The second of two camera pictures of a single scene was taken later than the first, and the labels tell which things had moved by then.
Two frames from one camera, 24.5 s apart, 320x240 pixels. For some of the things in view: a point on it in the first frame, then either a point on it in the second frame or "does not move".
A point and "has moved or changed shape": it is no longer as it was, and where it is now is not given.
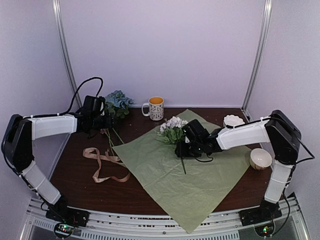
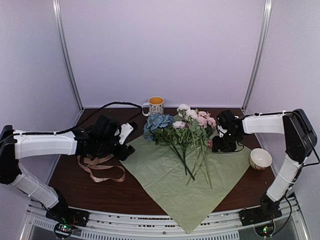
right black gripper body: x=195 y=150 -> x=228 y=143
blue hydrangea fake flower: x=117 y=103 -> x=156 y=129
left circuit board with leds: x=64 y=229 does not move
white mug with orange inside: x=156 y=107 does not move
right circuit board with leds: x=266 y=230 does not move
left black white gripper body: x=97 y=123 -> x=106 y=147
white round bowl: x=260 y=159 does not move
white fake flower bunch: x=172 y=132 has moved or changed shape
